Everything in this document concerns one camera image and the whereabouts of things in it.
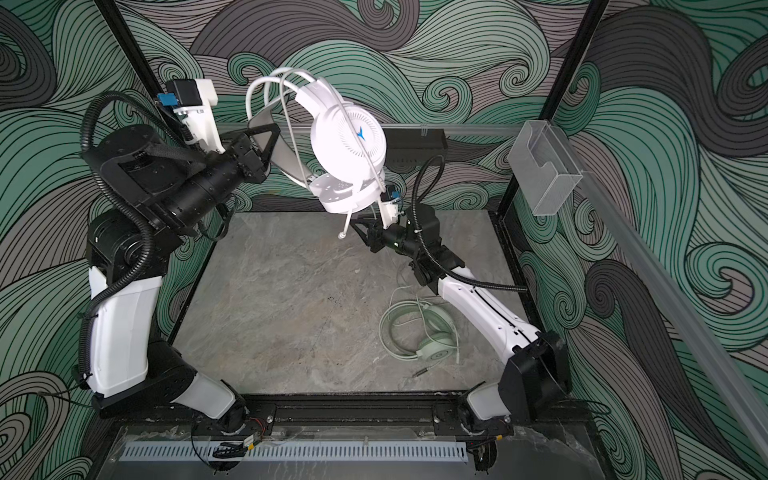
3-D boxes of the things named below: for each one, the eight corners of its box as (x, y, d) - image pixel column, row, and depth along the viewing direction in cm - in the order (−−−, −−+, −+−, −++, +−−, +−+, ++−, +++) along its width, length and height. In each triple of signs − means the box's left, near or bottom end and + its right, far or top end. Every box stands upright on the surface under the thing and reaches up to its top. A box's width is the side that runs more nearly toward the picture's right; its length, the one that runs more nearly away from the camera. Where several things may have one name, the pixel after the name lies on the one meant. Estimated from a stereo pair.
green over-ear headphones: (418, 363, 83) (421, 353, 77) (414, 316, 93) (417, 303, 86) (452, 363, 83) (459, 353, 77) (444, 316, 93) (450, 303, 86)
